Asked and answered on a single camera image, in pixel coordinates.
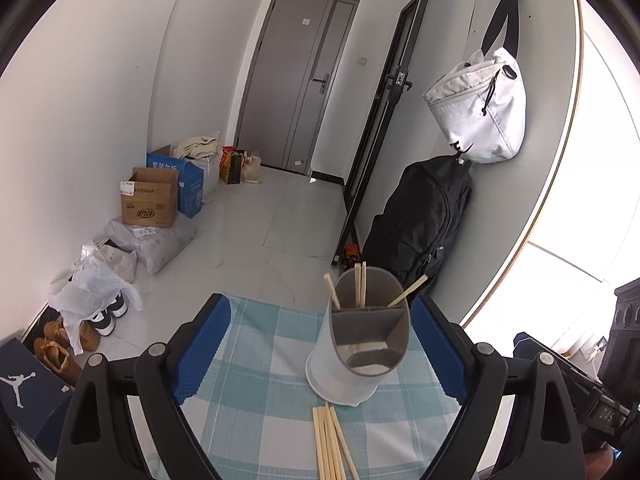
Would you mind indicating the wooden-framed window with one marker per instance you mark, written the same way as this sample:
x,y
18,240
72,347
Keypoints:
x,y
575,260

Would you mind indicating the white plastic bag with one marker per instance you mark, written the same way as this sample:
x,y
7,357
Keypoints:
x,y
90,290

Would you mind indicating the beige paper bag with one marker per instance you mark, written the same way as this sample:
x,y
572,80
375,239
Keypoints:
x,y
252,170

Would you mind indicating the black cabinet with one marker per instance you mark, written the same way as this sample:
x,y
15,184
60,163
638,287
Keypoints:
x,y
627,320

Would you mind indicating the black backpack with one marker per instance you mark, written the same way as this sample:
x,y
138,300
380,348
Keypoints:
x,y
425,220

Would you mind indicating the light wooden chopstick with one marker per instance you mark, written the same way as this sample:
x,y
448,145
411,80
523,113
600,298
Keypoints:
x,y
357,285
407,291
363,285
331,290

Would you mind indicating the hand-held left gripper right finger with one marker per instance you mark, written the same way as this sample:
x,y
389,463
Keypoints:
x,y
440,355

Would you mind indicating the black framed door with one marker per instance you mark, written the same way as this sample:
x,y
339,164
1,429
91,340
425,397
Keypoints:
x,y
395,85

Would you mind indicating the red and yellow bag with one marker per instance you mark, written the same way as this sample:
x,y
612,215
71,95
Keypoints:
x,y
234,167

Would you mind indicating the black and white sneaker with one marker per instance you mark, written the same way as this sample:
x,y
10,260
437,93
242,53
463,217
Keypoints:
x,y
121,307
104,324

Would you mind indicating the white translucent bag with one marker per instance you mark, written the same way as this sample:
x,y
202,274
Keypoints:
x,y
210,175

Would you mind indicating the orange and black tool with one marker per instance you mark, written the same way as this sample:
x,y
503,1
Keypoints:
x,y
350,252

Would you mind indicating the white parcel pouch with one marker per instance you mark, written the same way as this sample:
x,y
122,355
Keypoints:
x,y
117,262

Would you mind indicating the grey plastic parcel bag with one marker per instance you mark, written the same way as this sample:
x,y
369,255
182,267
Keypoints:
x,y
160,247

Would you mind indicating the beige cloth bag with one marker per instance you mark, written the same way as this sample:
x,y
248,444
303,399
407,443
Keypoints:
x,y
197,147

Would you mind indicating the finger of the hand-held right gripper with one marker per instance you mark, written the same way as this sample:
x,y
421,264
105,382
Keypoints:
x,y
525,342

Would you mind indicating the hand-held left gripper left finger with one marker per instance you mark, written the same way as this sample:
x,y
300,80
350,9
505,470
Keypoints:
x,y
200,355

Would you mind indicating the teal checked tablecloth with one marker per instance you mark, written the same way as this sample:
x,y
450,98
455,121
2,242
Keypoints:
x,y
260,410

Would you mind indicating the grey and white utensil holder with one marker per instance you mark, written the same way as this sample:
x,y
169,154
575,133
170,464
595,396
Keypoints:
x,y
330,375

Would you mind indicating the blue cardboard box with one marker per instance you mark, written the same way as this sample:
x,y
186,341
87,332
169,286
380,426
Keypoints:
x,y
192,192

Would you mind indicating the white sling bag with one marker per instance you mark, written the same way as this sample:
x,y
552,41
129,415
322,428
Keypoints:
x,y
480,110

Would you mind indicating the person's right hand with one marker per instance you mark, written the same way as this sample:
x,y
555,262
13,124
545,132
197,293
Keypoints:
x,y
600,465

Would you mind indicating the brown cardboard box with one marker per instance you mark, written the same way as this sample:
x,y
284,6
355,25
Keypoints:
x,y
150,205

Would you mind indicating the pile of chopsticks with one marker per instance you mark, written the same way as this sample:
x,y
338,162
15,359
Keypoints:
x,y
327,445

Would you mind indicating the grey door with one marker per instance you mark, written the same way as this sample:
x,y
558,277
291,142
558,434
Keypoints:
x,y
295,85

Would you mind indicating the dark blue shoe box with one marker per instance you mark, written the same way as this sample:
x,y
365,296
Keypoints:
x,y
30,400

